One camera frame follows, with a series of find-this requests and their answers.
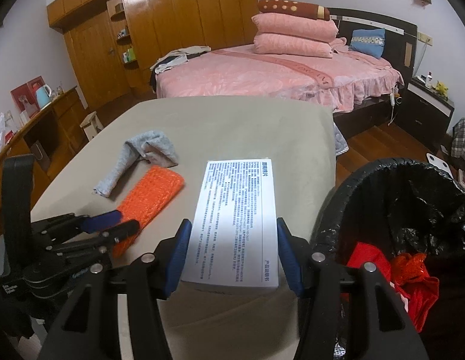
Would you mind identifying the white blue medicine box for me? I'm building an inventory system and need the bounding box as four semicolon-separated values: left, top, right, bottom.
181;158;280;295

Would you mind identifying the orange foam net sleeve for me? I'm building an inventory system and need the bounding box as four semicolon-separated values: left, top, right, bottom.
112;165;185;258

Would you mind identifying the red cloth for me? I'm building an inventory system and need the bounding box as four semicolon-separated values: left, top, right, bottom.
346;242;394;287

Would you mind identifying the red plastic bag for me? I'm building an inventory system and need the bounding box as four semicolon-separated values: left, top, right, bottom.
390;253;439;332

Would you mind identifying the black lined trash bin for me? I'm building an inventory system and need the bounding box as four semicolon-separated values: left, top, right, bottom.
311;158;465;359

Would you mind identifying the wooden sideboard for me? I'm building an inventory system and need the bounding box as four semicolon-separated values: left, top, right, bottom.
0;88;88;235

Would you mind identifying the small white wooden stool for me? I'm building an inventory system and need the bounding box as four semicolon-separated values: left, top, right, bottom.
80;111;104;141

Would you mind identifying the grey cloth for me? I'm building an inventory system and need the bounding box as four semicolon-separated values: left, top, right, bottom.
93;130;179;197

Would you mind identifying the light blue kettle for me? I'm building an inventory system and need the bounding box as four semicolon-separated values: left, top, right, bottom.
35;84;52;110

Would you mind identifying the red gift box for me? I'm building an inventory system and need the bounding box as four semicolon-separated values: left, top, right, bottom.
10;76;45;118

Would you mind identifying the white bathroom scale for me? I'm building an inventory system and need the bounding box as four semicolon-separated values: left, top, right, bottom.
426;153;454;179

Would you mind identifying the clothes pile on bed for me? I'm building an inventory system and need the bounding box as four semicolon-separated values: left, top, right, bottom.
149;46;212;93

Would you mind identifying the pink covered bed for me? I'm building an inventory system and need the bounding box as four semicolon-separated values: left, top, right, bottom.
156;45;404;113

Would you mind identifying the black white nightstand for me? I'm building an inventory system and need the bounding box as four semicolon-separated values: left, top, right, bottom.
394;78;455;154

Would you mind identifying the wooden wardrobe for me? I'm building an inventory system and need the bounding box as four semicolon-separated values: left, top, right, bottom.
47;0;258;111

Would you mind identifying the plaid bag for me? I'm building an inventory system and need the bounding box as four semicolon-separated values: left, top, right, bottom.
451;118;465;161

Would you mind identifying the lower pink pillow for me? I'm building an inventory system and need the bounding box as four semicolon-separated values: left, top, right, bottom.
254;33;333;59

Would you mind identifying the pink pillow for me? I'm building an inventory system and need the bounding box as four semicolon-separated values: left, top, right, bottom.
251;12;338;43
254;33;333;59

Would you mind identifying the yellow plush toy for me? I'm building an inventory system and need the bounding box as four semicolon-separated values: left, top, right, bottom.
433;80;448;98

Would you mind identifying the white bottle on nightstand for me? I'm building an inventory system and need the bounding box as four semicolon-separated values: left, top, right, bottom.
425;72;433;89

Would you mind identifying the blue cushion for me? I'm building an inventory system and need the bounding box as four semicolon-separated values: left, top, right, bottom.
349;28;386;59

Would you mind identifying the upper pink pillow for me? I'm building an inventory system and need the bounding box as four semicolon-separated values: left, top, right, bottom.
251;12;338;43

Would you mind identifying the black headboard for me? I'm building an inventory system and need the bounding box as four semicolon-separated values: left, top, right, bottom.
328;7;418;86

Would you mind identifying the brown dotted bolster pillow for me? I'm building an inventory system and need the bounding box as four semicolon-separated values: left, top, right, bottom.
258;0;330;20

